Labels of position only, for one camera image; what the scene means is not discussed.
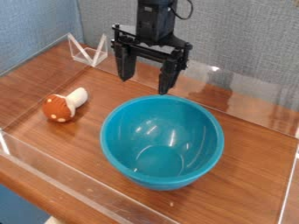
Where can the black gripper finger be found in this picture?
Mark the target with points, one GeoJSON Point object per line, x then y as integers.
{"type": "Point", "coordinates": [126, 61]}
{"type": "Point", "coordinates": [174, 64]}

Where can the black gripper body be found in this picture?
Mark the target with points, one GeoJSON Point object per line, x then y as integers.
{"type": "Point", "coordinates": [151, 37]}

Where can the red and white toy mushroom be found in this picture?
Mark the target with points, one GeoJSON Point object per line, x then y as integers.
{"type": "Point", "coordinates": [59, 108]}

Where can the blue plastic bowl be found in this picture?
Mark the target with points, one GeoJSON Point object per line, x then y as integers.
{"type": "Point", "coordinates": [162, 140]}

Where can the clear acrylic corner bracket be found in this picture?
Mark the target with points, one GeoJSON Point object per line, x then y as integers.
{"type": "Point", "coordinates": [88, 55]}

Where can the clear acrylic barrier wall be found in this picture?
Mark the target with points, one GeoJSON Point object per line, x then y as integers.
{"type": "Point", "coordinates": [52, 161]}

